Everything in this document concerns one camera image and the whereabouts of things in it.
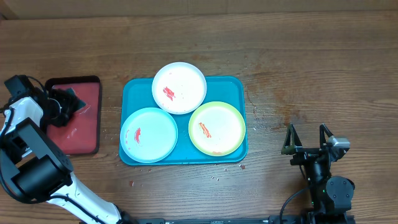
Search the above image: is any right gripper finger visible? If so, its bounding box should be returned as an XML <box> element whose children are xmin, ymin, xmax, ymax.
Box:
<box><xmin>281</xmin><ymin>123</ymin><xmax>302</xmax><ymax>155</ymax></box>
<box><xmin>319</xmin><ymin>123</ymin><xmax>333</xmax><ymax>148</ymax></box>

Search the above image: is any dark green sponge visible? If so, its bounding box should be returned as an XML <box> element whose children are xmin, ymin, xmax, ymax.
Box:
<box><xmin>66</xmin><ymin>88</ymin><xmax>86</xmax><ymax>111</ymax></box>

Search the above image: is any light blue plate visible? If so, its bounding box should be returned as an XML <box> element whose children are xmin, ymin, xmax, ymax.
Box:
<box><xmin>120</xmin><ymin>108</ymin><xmax>178</xmax><ymax>164</ymax></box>

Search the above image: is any white plate with red stain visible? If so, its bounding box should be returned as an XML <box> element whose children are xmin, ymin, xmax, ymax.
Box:
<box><xmin>152</xmin><ymin>62</ymin><xmax>207</xmax><ymax>114</ymax></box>

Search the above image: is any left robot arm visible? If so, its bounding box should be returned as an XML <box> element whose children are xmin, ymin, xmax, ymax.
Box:
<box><xmin>1</xmin><ymin>87</ymin><xmax>136</xmax><ymax>223</ymax></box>

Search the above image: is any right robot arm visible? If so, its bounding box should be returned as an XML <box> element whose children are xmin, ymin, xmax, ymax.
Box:
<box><xmin>278</xmin><ymin>123</ymin><xmax>355</xmax><ymax>223</ymax></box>

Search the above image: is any dark tray with red liquid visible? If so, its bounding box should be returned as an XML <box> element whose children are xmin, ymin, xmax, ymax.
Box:
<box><xmin>44</xmin><ymin>75</ymin><xmax>102</xmax><ymax>155</ymax></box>

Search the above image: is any green rimmed yellow plate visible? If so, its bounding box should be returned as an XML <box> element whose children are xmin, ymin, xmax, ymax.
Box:
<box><xmin>188</xmin><ymin>101</ymin><xmax>246</xmax><ymax>157</ymax></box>

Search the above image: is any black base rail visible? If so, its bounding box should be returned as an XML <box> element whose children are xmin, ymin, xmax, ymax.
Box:
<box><xmin>137</xmin><ymin>215</ymin><xmax>310</xmax><ymax>224</ymax></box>

